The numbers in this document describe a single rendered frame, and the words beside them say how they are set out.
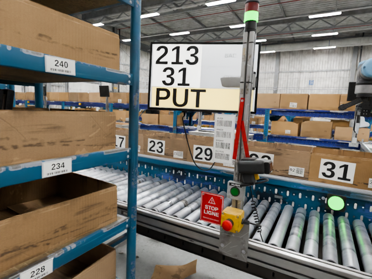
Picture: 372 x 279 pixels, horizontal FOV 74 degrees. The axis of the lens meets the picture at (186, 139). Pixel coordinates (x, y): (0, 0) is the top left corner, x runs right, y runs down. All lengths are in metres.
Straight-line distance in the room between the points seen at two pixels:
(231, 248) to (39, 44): 0.94
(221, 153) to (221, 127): 0.11
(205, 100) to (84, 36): 0.61
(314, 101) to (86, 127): 5.67
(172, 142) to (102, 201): 1.20
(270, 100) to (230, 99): 5.09
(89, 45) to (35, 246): 0.45
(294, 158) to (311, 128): 4.28
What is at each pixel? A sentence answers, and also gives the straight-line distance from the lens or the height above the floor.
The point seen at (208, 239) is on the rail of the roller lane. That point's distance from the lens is 1.14.
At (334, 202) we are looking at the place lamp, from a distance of 1.52.
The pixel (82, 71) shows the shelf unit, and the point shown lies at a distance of 0.59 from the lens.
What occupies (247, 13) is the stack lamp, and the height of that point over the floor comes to 1.61.
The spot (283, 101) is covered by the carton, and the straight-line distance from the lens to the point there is 6.13.
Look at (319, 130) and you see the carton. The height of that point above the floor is 0.95.
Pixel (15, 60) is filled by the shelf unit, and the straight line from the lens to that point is 0.51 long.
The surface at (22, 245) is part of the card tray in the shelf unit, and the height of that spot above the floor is 0.98.
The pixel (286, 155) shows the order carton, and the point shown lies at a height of 1.01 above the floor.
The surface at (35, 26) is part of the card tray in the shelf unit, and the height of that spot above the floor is 1.40.
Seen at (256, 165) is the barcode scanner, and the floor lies 1.07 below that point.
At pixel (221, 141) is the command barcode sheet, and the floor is 1.13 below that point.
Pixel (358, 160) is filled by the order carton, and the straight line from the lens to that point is 1.55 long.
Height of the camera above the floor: 1.25
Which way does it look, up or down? 7 degrees down
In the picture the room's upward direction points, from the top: 3 degrees clockwise
